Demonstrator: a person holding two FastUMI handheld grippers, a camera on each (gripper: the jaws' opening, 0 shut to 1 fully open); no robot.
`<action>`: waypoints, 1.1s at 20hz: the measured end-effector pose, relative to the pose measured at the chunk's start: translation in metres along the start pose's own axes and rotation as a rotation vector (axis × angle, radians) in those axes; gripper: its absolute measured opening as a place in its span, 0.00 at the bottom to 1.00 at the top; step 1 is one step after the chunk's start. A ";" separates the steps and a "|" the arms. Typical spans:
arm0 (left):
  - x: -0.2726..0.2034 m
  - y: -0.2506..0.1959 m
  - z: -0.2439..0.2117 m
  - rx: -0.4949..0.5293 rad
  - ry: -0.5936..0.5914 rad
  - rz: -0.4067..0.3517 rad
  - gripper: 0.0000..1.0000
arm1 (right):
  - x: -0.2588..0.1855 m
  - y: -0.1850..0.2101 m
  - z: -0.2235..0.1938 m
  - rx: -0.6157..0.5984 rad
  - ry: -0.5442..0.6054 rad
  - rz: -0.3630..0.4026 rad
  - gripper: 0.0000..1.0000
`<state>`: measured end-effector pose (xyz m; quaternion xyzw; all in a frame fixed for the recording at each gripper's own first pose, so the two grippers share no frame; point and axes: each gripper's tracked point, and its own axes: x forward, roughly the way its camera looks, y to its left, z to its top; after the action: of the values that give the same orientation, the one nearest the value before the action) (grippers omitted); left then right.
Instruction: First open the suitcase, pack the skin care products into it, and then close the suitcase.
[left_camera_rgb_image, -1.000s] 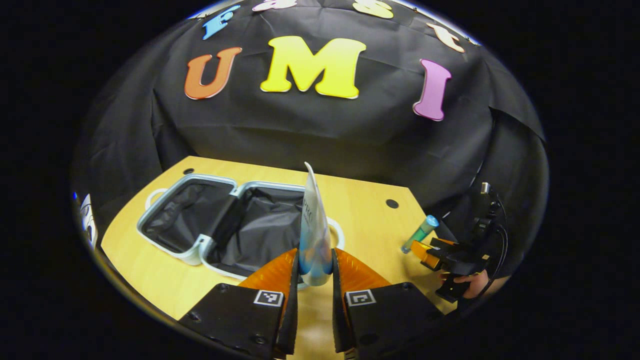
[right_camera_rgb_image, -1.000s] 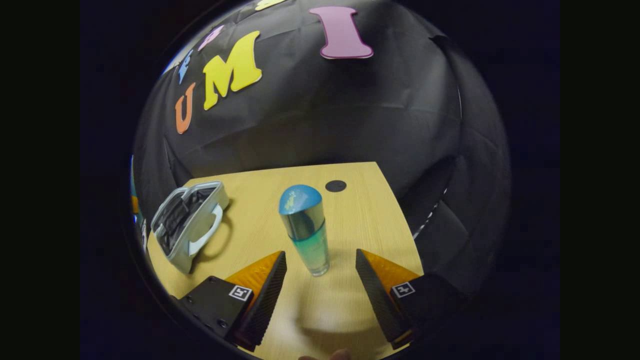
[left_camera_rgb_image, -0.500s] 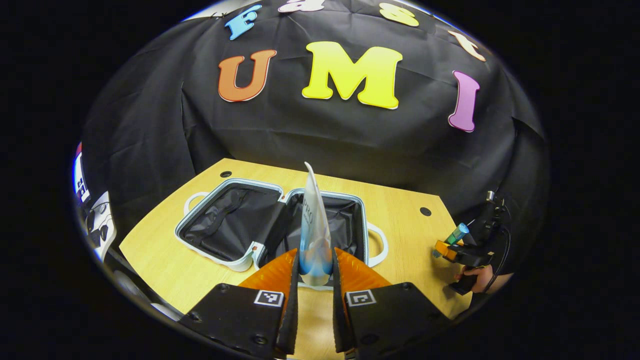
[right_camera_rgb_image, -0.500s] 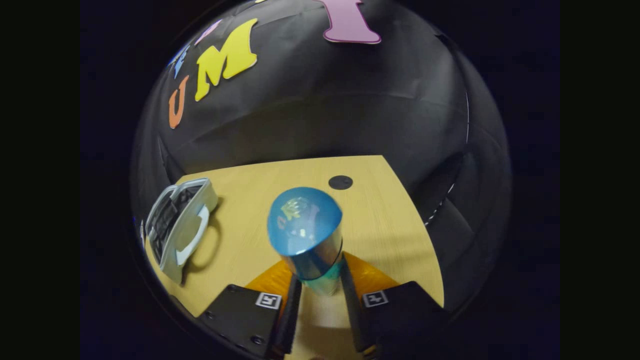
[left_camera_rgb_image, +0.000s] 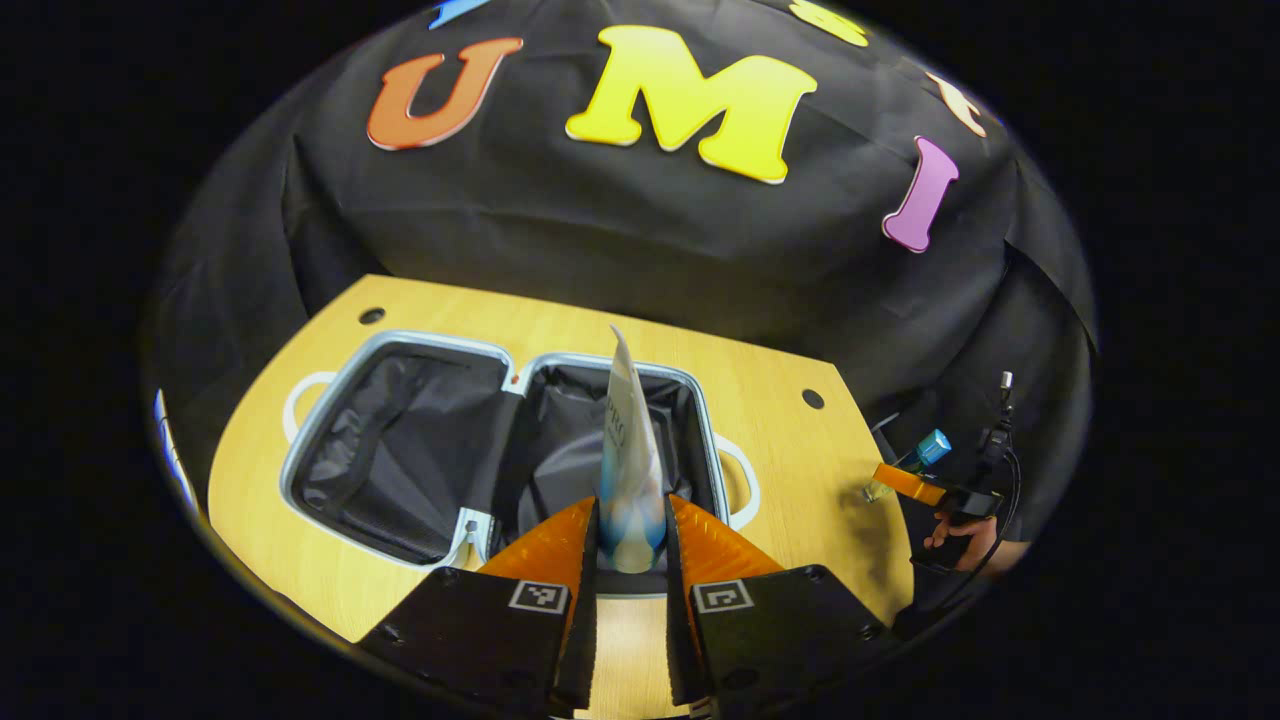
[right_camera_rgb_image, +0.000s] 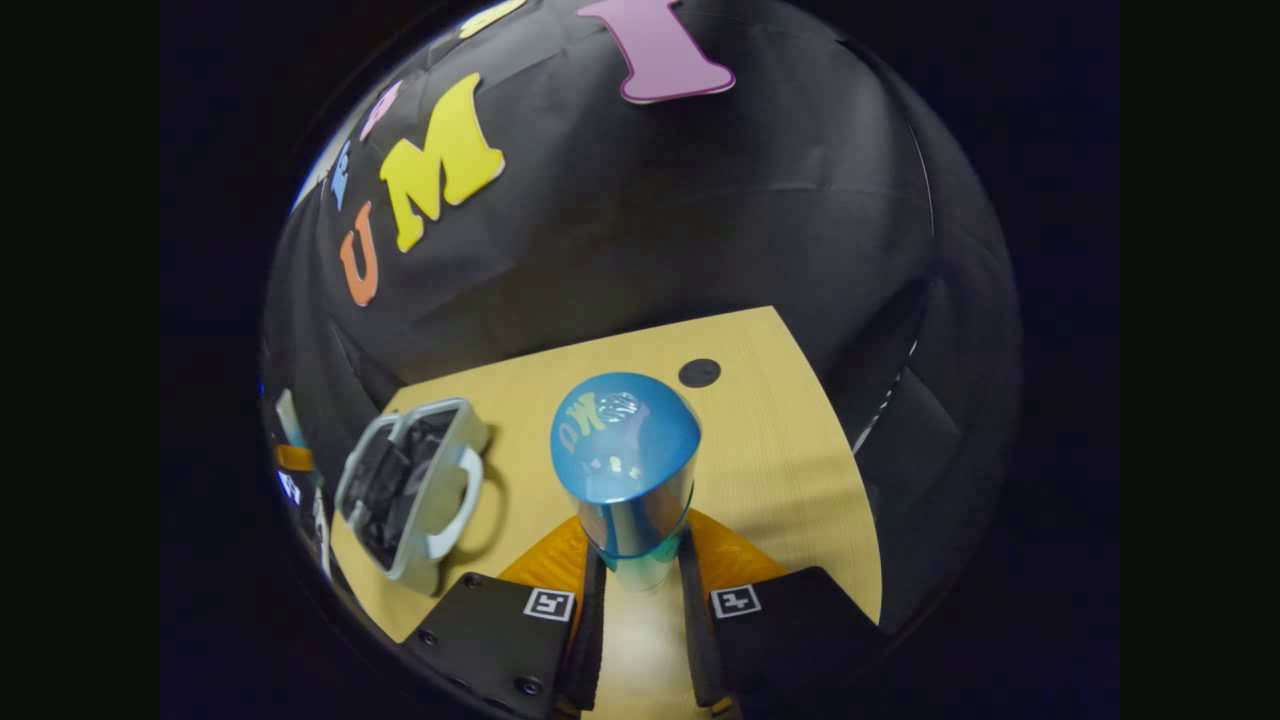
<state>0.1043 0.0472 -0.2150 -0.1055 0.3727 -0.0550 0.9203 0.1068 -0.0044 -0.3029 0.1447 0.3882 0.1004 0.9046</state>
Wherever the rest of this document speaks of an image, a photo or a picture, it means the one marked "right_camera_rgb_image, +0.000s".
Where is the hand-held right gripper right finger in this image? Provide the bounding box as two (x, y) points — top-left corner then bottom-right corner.
(676, 508), (889, 713)

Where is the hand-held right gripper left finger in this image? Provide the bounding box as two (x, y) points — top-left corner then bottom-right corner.
(398, 513), (609, 720)

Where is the light blue suitcase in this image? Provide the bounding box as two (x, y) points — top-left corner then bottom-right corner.
(333, 397), (491, 597)

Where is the blue capped clear bottle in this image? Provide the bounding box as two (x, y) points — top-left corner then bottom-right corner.
(549, 372), (703, 591)

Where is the black backdrop cloth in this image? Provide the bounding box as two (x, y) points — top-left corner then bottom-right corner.
(262, 0), (1026, 641)

